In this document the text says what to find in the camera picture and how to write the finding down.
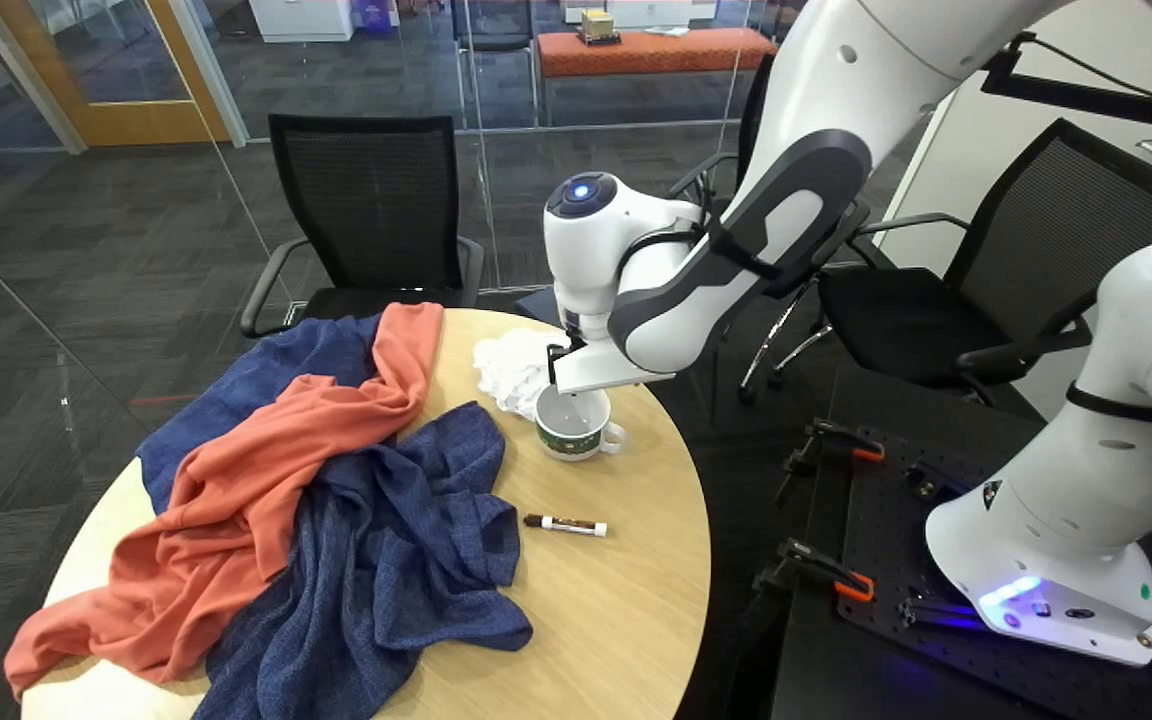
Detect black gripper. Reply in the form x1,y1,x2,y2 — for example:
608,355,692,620
544,341,590,396

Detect white green ceramic mug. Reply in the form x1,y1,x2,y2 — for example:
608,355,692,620
529,386,631,468

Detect white brown marker pen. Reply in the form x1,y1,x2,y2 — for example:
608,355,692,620
521,511,616,543

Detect white lace cloth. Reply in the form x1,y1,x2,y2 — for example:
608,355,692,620
471,330,569,419

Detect dark blue towel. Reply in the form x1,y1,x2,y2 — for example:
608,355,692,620
134,318,535,720

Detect black mesh office chair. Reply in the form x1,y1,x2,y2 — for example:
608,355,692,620
238,111,487,341

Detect black orange bar clamp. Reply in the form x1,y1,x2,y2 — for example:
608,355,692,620
778,416,892,511
749,536,881,612

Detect orange cloth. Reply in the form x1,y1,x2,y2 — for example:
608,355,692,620
0,300,449,702

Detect orange bench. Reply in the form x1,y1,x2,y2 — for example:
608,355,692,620
532,29,780,84

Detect small yellow bench object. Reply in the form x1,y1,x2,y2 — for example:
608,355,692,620
573,5,623,48

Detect white cabinet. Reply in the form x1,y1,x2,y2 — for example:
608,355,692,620
248,0,357,48

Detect wooden glass door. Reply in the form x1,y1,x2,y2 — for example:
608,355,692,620
0,0,257,154

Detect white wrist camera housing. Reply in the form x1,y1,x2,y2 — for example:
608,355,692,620
547,338,637,399

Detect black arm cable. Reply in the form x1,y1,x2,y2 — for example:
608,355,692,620
600,169,874,300

